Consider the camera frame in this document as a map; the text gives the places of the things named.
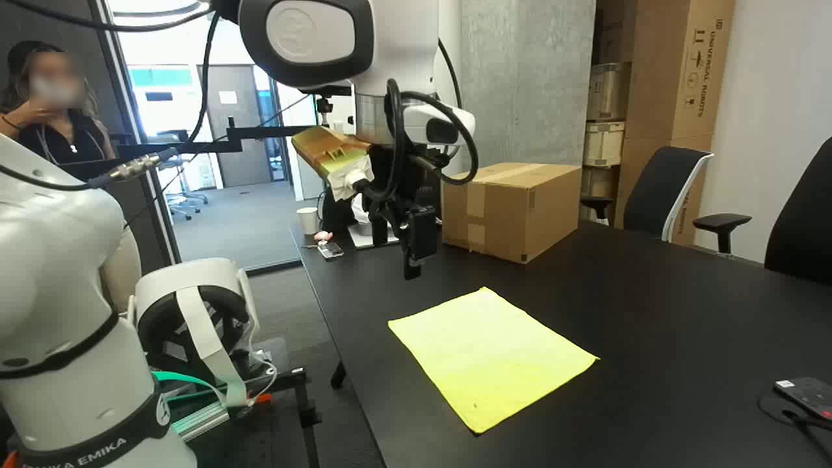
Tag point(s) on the person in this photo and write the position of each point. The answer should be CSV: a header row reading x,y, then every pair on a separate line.
x,y
60,134

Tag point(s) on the white VR headset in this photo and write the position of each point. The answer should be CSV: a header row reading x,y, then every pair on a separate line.
x,y
184,280

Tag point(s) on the yellow towel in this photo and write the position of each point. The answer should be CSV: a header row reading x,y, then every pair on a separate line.
x,y
483,355

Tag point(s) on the black horizontal mount bar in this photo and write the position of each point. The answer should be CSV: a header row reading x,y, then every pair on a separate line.
x,y
260,134

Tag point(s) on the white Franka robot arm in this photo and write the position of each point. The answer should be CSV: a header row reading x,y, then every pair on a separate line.
x,y
53,261

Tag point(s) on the brown shelf box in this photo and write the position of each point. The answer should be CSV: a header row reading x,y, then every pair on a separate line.
x,y
606,92

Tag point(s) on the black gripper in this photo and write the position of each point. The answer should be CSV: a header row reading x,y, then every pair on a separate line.
x,y
416,184

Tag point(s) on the black white-framed office chair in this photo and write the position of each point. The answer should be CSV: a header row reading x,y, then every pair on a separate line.
x,y
664,191

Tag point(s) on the white shelf box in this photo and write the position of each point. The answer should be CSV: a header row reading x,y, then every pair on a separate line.
x,y
604,144

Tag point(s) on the tan wrist camera mount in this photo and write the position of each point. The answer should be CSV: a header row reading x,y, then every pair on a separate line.
x,y
327,157

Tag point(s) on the tall cardboard box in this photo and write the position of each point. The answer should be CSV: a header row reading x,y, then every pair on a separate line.
x,y
685,69

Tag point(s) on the small cardboard box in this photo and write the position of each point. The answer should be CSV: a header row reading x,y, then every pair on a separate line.
x,y
511,208

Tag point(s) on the black smartphone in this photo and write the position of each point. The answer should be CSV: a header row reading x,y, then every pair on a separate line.
x,y
808,392

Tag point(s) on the small pink white object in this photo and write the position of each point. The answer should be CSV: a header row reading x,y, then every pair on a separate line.
x,y
327,244

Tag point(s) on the black round pad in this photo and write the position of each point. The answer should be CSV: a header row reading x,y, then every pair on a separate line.
x,y
773,409

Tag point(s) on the black metal stand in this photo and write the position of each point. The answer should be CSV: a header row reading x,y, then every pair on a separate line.
x,y
301,407

